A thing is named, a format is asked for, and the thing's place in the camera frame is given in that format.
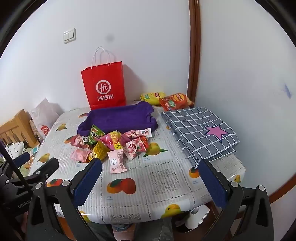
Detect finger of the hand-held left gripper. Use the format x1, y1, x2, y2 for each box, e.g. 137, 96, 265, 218
10, 152, 31, 168
31, 158, 60, 184

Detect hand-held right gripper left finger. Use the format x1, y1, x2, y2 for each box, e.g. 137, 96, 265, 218
26, 158, 103, 241

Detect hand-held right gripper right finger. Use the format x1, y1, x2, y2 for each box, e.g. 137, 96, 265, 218
198, 159, 274, 241

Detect pile of snack packets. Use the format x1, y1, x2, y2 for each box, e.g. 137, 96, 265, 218
70, 130, 126, 163

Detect pale pink snack packet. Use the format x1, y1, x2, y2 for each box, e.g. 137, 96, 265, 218
108, 149, 127, 174

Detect green snack packet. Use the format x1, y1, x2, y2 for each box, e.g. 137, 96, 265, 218
88, 124, 105, 145

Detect strawberry print snack packet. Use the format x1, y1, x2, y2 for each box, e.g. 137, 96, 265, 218
122, 138, 149, 161

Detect bear print snack packet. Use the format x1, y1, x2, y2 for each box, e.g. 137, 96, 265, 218
122, 128, 152, 142

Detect purple cloth tray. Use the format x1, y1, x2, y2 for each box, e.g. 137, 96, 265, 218
77, 101, 159, 139

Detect light green blanket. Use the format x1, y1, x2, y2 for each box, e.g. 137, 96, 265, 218
18, 160, 33, 176

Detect white floral pillow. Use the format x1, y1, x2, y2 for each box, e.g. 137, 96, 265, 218
6, 141, 26, 156

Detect patterned paper bag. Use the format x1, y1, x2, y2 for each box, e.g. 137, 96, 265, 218
29, 118, 44, 143

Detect wooden chair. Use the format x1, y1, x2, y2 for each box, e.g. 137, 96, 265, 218
0, 109, 41, 149

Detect white plastic bag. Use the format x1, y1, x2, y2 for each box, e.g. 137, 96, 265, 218
30, 98, 65, 143

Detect grey checked cloth with star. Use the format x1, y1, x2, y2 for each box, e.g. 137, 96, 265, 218
160, 107, 240, 169

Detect brown wooden baseboard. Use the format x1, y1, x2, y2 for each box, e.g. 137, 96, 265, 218
269, 179, 296, 205

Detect person's grey trousers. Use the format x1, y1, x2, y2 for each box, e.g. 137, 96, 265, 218
89, 218, 173, 241

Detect orange chips bag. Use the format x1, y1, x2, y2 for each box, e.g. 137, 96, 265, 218
159, 93, 195, 112

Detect yellow chips bag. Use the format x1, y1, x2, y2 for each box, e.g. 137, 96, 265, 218
140, 91, 166, 105

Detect red paper bag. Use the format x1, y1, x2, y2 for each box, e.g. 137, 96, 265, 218
81, 46, 127, 110

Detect thin black cable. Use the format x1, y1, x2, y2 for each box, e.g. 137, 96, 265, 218
0, 140, 34, 194

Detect white light switch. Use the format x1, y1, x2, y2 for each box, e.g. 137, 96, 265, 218
63, 28, 76, 44

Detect brown wooden door frame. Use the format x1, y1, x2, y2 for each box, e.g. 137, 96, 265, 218
187, 0, 201, 108

